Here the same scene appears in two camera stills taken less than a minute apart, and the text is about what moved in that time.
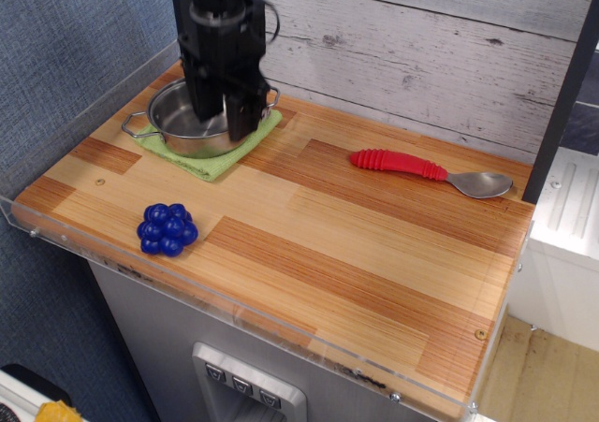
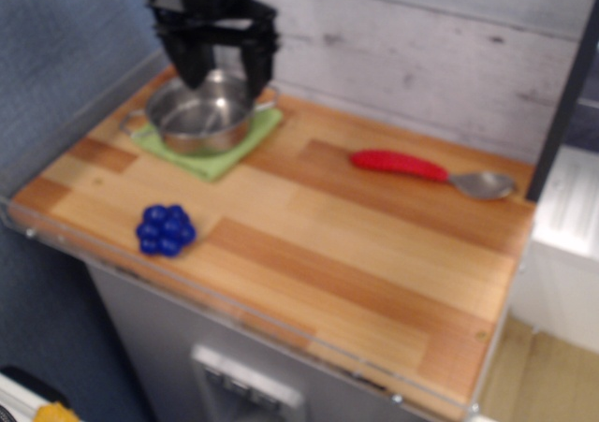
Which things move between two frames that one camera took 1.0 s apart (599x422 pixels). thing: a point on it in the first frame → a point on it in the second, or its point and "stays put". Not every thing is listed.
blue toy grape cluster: (167, 229) stays put
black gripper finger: (244, 113) → (257, 61)
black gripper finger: (207, 98) → (194, 61)
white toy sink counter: (558, 288) stays put
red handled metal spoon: (471, 183) stays put
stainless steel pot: (168, 115) stays put
